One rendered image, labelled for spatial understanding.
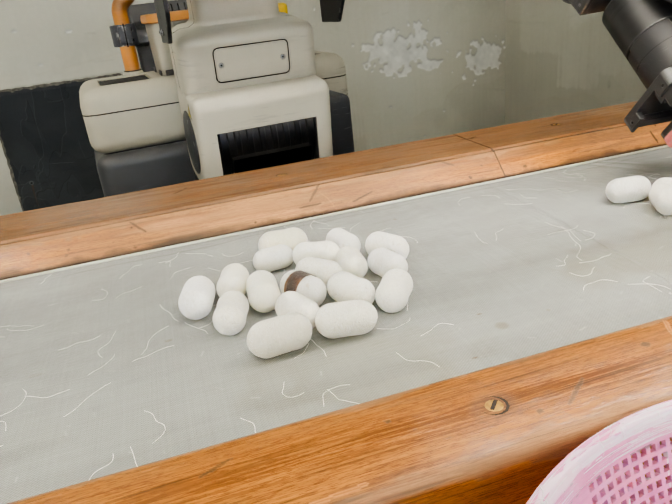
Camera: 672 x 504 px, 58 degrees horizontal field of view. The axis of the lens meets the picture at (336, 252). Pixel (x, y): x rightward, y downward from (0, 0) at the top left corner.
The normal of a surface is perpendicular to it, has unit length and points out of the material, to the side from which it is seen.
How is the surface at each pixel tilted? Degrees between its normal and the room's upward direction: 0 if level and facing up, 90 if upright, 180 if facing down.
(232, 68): 98
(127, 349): 0
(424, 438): 0
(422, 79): 90
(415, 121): 90
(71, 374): 0
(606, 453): 75
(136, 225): 45
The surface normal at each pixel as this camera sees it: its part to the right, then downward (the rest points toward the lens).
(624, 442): 0.42, 0.05
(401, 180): 0.13, -0.40
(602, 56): -0.92, 0.24
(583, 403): -0.11, -0.92
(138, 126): 0.37, 0.33
